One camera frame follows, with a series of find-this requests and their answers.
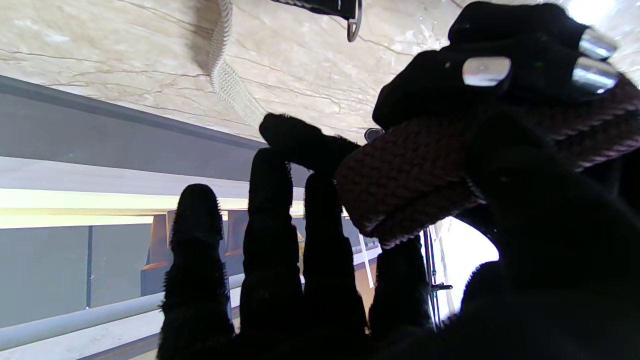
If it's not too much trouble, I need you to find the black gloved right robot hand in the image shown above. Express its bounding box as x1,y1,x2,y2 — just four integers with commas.
157,107,640,360

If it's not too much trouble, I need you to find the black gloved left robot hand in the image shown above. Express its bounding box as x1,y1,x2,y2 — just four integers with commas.
259,0,622,175

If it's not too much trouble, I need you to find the dark brown belt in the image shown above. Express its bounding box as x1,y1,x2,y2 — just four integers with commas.
335,75,640,248

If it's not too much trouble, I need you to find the beige woven belt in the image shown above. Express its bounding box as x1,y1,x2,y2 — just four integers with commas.
207,0,363,128

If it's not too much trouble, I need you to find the dark brown wooden stand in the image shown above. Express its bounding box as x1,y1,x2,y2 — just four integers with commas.
140,209,251,297

